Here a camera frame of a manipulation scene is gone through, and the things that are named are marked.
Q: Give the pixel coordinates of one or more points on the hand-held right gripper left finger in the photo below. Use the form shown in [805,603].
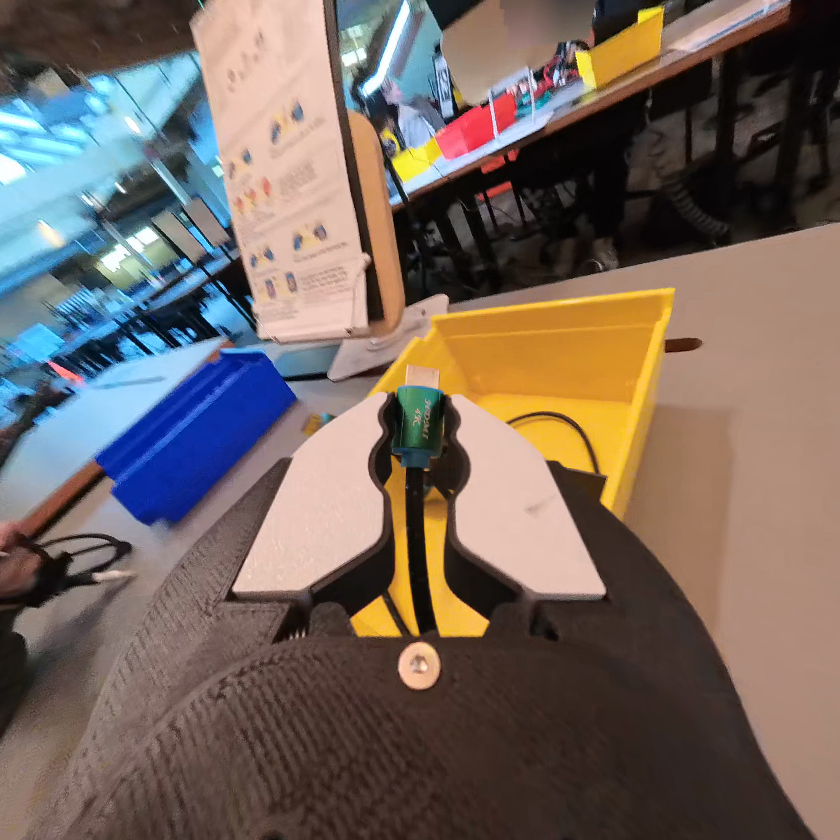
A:
[315,518]

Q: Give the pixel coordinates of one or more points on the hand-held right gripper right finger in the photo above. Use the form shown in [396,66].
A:
[525,518]

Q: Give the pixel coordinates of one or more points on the blue plastic bin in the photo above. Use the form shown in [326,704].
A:
[197,446]

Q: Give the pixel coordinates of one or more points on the yellow plastic bin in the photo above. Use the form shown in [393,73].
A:
[558,367]

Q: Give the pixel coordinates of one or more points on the grey desk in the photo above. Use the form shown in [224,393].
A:
[754,459]

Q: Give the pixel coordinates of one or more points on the white desk with brown edge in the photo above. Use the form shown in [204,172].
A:
[79,420]

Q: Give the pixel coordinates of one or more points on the person's left hand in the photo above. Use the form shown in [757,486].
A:
[12,558]

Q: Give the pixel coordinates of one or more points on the instruction sheet on brown clipboard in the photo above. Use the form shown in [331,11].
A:
[282,164]

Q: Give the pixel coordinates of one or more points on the small yellow bin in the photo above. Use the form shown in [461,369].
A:
[413,164]

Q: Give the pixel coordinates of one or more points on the red plastic bin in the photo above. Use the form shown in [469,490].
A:
[472,131]

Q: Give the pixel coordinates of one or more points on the long background table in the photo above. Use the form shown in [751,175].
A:
[689,65]

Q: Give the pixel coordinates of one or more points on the yellow background bin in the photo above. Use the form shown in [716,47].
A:
[623,46]

